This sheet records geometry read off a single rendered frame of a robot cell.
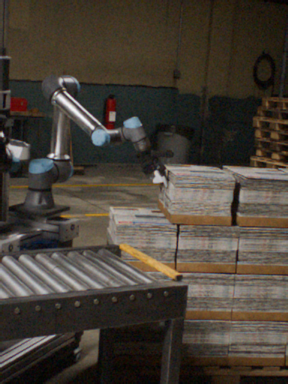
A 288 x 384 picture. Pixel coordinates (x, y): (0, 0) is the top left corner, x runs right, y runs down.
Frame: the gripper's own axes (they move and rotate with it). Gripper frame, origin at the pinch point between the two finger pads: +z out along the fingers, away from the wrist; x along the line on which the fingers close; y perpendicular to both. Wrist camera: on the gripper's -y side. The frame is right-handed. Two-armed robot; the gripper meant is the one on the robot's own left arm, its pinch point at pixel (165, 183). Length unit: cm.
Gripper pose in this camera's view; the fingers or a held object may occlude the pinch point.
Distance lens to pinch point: 323.8
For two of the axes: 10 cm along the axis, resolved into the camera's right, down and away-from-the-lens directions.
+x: 1.4, 1.8, -9.7
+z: 4.2, 8.8, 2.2
